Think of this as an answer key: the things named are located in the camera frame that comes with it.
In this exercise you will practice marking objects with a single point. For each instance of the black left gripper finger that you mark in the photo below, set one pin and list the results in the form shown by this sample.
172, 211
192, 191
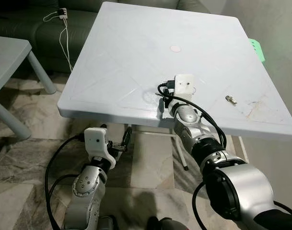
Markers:
122, 148
127, 135

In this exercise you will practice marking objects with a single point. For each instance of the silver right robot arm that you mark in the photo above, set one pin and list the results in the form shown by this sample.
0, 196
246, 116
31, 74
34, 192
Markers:
241, 187

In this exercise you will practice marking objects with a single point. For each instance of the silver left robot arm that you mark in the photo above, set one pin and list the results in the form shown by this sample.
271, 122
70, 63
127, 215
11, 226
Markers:
86, 191

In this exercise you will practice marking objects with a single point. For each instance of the large white plastic table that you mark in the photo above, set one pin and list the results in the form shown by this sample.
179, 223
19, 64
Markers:
136, 57

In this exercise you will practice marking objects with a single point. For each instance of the dark left robot foot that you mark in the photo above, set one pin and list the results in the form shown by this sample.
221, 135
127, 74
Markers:
153, 224

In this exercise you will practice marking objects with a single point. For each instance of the dark robot foot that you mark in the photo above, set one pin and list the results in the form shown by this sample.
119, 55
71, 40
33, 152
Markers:
153, 224
172, 224

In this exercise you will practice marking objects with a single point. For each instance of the dark right robot foot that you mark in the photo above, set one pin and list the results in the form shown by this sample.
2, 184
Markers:
172, 224

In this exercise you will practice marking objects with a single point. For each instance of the round pink table cap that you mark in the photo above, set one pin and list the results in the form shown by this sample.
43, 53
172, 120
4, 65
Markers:
176, 48

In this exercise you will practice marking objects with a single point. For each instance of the small metal key clip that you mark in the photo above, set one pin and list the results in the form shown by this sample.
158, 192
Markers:
230, 99

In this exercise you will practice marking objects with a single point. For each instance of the black white charger plug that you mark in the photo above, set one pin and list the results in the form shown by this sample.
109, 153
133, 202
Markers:
63, 13

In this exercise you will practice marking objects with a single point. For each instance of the small grey side table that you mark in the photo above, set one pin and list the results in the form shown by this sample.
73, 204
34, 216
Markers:
6, 52

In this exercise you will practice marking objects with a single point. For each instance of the green plastic chair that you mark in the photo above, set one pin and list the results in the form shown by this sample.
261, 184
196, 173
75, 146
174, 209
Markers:
256, 49

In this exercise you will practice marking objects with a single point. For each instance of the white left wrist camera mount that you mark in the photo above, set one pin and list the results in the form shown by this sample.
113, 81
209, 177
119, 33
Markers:
96, 139

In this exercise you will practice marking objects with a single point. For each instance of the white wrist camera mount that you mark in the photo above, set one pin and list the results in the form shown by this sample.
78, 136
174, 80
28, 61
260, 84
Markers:
96, 139
184, 86

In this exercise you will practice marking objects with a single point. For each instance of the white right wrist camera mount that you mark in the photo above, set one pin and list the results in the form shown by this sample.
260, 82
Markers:
184, 86

